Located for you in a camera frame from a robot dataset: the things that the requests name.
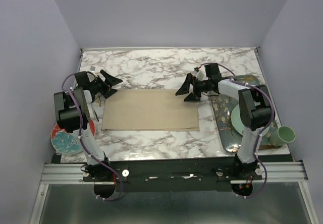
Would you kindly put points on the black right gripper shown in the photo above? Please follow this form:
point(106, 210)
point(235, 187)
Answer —
point(184, 88)

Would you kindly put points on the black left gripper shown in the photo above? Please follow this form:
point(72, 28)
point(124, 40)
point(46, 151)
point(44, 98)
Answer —
point(109, 81)

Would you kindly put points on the beige linen napkin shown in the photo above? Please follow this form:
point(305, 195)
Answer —
point(149, 110)

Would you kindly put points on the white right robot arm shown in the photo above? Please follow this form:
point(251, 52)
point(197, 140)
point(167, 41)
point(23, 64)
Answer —
point(255, 105)

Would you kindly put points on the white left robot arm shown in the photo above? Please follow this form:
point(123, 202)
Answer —
point(72, 115)

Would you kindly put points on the silver fork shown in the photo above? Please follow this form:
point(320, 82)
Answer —
point(94, 111)

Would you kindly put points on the floral teal serving tray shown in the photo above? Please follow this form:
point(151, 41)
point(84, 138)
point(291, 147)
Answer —
point(230, 138)

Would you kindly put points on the mint green plate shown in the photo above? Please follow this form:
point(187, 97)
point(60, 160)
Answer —
point(236, 120)

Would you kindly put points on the red and blue round plate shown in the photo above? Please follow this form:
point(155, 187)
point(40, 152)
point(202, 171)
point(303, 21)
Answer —
point(64, 142)

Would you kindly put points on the mint green cup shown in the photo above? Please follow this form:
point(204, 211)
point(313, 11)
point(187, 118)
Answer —
point(282, 136)

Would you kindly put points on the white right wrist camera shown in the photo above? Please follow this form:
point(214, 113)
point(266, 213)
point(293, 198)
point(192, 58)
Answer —
point(198, 74)

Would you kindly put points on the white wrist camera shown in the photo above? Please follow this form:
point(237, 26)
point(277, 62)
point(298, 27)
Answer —
point(198, 74)
point(92, 69)

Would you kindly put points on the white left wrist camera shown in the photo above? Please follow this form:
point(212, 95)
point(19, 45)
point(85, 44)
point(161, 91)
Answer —
point(92, 69)

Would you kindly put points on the black mounting base plate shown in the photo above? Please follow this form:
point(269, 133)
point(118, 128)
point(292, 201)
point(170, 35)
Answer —
point(222, 174)

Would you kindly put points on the aluminium frame rail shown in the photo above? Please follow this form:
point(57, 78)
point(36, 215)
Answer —
point(71, 173)

